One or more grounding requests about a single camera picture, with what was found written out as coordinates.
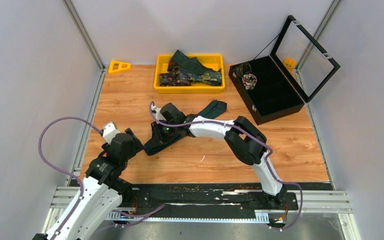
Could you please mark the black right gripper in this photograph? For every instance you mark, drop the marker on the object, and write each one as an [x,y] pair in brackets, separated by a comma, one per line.
[158,135]

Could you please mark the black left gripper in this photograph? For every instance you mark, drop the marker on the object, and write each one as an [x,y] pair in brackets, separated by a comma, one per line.
[137,145]

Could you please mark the dark green tie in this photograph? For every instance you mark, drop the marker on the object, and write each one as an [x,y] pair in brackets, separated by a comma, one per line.
[214,109]
[190,64]

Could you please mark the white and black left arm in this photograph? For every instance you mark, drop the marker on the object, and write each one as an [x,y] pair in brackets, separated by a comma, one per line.
[102,188]

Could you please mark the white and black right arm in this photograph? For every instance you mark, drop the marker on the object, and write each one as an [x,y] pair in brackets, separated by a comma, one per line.
[247,143]

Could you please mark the dark patterned tie in bin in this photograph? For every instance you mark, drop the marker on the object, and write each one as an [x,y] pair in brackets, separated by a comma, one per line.
[173,79]

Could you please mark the dark green tie in bin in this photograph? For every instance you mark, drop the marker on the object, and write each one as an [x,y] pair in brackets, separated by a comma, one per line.
[190,64]

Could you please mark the blue floral tie in bin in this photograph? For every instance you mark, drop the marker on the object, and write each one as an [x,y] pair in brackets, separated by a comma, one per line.
[209,77]

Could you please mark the yellow triangle toy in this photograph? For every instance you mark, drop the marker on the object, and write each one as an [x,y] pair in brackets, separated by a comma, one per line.
[116,67]

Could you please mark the yellow plastic bin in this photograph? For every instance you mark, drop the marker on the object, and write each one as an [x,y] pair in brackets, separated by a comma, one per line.
[211,60]

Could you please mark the rolled dark tie in box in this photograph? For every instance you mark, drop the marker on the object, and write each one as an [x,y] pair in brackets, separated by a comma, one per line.
[241,70]

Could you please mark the rolled floral tie in box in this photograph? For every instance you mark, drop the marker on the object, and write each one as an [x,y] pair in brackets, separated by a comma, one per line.
[249,81]

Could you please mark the yellow round toy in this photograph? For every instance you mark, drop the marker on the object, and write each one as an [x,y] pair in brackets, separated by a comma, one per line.
[289,63]

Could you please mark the black gift box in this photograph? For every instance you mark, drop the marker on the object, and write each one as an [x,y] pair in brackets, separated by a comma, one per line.
[280,91]

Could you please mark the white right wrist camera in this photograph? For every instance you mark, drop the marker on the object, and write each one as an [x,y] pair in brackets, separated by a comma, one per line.
[156,111]

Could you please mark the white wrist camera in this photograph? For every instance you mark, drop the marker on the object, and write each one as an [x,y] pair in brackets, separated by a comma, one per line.
[156,111]
[110,130]

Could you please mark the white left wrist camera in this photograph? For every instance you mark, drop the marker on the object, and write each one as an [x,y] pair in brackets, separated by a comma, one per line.
[110,130]

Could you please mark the aluminium rail frame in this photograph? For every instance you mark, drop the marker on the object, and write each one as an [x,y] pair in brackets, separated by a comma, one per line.
[318,198]

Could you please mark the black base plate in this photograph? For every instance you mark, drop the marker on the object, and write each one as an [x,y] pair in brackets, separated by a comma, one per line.
[204,200]

